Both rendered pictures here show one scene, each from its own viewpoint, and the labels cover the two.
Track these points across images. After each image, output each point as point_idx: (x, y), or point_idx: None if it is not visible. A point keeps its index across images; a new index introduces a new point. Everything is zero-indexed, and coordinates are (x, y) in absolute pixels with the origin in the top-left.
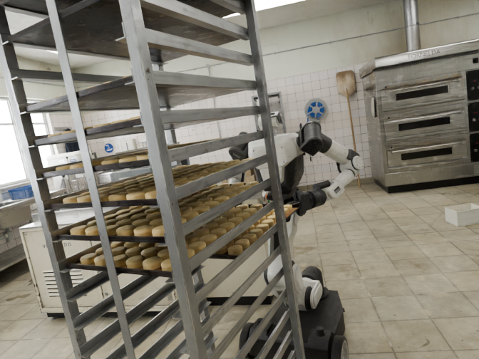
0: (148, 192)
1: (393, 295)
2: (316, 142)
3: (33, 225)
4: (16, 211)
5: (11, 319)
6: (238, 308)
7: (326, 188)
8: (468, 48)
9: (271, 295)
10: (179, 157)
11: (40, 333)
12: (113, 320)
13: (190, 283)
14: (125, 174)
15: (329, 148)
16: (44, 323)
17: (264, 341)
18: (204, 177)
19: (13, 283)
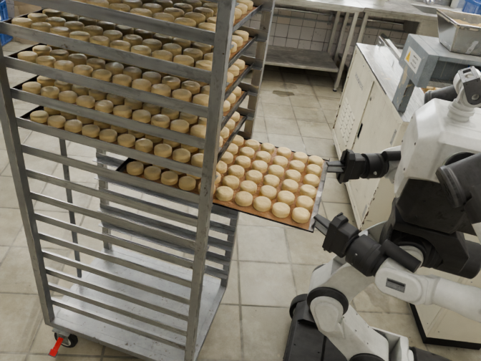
0: (28, 51)
1: None
2: (446, 185)
3: (365, 48)
4: None
5: (328, 119)
6: (399, 301)
7: (388, 264)
8: None
9: (440, 341)
10: (23, 36)
11: (313, 144)
12: (342, 186)
13: (7, 132)
14: (414, 46)
15: (475, 223)
16: (327, 141)
17: (293, 320)
18: (57, 69)
19: None
